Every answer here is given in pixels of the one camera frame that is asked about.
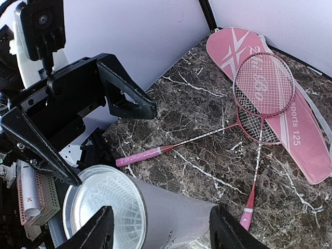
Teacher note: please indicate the perforated metal basket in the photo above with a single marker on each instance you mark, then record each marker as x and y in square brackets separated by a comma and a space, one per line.
[47, 200]

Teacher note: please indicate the pink racket bag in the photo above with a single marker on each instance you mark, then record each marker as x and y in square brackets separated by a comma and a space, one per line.
[296, 128]

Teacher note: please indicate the black frame post left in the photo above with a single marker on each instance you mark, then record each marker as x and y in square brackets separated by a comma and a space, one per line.
[208, 14]

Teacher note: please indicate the clear tube lid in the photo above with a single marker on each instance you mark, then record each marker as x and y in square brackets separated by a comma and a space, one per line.
[74, 196]

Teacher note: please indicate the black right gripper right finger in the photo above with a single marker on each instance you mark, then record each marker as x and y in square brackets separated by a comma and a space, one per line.
[227, 233]

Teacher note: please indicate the white shuttlecock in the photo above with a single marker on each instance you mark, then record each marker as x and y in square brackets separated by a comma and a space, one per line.
[116, 190]

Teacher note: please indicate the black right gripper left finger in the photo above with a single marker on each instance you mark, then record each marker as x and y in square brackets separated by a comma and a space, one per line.
[97, 233]

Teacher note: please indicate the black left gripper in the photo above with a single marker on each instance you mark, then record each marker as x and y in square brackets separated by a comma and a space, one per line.
[49, 115]

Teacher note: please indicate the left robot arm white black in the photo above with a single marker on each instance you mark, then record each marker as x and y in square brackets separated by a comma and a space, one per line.
[18, 73]

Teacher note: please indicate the pink racket top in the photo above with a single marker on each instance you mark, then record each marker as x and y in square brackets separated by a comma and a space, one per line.
[263, 86]

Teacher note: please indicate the pink racket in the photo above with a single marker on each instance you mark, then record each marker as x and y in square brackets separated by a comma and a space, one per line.
[249, 124]
[263, 86]

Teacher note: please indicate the white shuttlecock tube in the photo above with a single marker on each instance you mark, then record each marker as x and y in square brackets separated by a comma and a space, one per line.
[173, 220]

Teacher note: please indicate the pink racket bottom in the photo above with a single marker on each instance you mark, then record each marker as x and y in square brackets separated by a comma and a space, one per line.
[249, 124]

